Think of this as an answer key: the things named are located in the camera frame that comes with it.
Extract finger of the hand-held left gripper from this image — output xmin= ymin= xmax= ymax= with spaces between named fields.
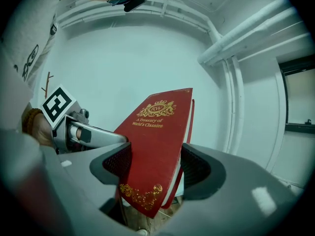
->
xmin=65 ymin=120 xmax=129 ymax=149

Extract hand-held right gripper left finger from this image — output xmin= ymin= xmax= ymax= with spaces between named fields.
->
xmin=40 ymin=141 xmax=134 ymax=236

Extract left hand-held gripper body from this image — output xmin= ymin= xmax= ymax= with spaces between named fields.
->
xmin=40 ymin=84 xmax=90 ymax=155

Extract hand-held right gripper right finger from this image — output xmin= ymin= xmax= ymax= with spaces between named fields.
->
xmin=157 ymin=143 xmax=304 ymax=236

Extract red hardcover book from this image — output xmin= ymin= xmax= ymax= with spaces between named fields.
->
xmin=113 ymin=87 xmax=195 ymax=219

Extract person's left forearm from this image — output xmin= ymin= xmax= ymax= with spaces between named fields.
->
xmin=21 ymin=102 xmax=35 ymax=122

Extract person's left hand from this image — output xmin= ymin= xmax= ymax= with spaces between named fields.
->
xmin=31 ymin=113 xmax=59 ymax=148

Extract wooden coat rack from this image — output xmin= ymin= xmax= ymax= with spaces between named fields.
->
xmin=41 ymin=71 xmax=54 ymax=99

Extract person's grey printed t-shirt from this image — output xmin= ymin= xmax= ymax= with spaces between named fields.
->
xmin=0 ymin=0 xmax=62 ymax=90

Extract black-framed window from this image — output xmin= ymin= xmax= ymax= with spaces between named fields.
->
xmin=277 ymin=55 xmax=315 ymax=135

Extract brown bead bracelet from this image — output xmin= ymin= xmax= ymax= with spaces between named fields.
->
xmin=21 ymin=108 xmax=43 ymax=135

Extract black head-mounted camera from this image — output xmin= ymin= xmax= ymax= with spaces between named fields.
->
xmin=123 ymin=0 xmax=148 ymax=13

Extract thick white wall pipes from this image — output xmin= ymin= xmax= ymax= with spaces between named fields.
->
xmin=198 ymin=0 xmax=311 ymax=155

